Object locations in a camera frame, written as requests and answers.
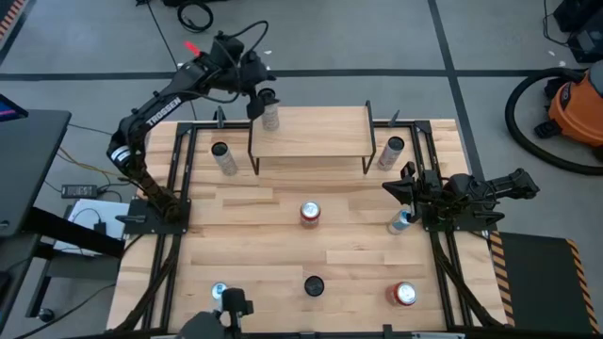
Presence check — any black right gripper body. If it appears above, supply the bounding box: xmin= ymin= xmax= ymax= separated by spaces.
xmin=402 ymin=161 xmax=444 ymax=224

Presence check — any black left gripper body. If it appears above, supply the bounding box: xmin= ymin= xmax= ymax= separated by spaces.
xmin=217 ymin=49 xmax=277 ymax=93

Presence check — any blue Red Bull can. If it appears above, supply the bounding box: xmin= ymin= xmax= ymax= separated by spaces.
xmin=210 ymin=281 xmax=230 ymax=302
xmin=386 ymin=209 xmax=414 ymax=235

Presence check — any white Celsius Peach Vibe can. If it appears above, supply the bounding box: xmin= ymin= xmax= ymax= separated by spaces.
xmin=303 ymin=275 xmax=326 ymax=298
xmin=376 ymin=135 xmax=407 ymax=171

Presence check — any white Celsius Tropical Vibe can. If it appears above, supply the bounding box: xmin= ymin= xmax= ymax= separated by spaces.
xmin=210 ymin=140 xmax=238 ymax=177

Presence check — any red Fanta strawberry can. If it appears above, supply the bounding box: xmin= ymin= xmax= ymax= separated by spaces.
xmin=299 ymin=201 xmax=322 ymax=231
xmin=385 ymin=281 xmax=418 ymax=308

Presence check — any wooden shelf with black legs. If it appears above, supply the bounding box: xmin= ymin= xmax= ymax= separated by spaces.
xmin=247 ymin=100 xmax=378 ymax=176

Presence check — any orange shop vacuum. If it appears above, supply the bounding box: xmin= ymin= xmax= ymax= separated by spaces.
xmin=534 ymin=60 xmax=603 ymax=161
xmin=504 ymin=67 xmax=603 ymax=176

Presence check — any black mat with hazard stripes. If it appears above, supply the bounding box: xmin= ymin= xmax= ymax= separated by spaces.
xmin=489 ymin=230 xmax=602 ymax=335
xmin=0 ymin=0 xmax=27 ymax=39

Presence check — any dark grey device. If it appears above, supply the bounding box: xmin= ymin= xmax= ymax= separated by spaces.
xmin=176 ymin=287 xmax=255 ymax=339

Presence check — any black power adapter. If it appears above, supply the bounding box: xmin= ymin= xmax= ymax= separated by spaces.
xmin=60 ymin=184 xmax=99 ymax=200

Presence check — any white power box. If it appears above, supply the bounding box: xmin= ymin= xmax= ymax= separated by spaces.
xmin=54 ymin=198 xmax=131 ymax=258

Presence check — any black equipment case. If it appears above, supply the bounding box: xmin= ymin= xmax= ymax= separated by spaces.
xmin=567 ymin=25 xmax=603 ymax=65
xmin=553 ymin=0 xmax=603 ymax=34

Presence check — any black desk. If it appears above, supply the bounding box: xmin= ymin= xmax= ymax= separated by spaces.
xmin=0 ymin=108 xmax=126 ymax=326

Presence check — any computer monitor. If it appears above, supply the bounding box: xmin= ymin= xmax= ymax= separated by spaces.
xmin=0 ymin=93 xmax=28 ymax=122

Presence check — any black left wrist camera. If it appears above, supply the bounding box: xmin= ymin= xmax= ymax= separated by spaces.
xmin=210 ymin=31 xmax=246 ymax=61

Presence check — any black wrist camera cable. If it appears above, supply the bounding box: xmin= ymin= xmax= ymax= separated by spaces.
xmin=230 ymin=20 xmax=270 ymax=57

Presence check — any black aluminium table frame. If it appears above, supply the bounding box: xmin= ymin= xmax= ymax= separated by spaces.
xmin=140 ymin=120 xmax=475 ymax=339

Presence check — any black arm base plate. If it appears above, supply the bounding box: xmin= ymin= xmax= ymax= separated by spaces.
xmin=423 ymin=200 xmax=505 ymax=234
xmin=115 ymin=196 xmax=192 ymax=235

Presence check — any coiled black cable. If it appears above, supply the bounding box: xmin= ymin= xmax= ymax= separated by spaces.
xmin=176 ymin=1 xmax=215 ymax=34

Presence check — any black floor cable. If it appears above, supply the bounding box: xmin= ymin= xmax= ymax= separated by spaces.
xmin=145 ymin=2 xmax=199 ymax=121
xmin=68 ymin=122 xmax=124 ymax=138

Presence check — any black cable bundle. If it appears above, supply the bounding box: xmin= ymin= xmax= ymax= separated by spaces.
xmin=432 ymin=233 xmax=498 ymax=331
xmin=115 ymin=233 xmax=183 ymax=333

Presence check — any yellow floor cable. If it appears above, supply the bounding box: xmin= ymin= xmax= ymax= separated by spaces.
xmin=57 ymin=146 xmax=124 ymax=183

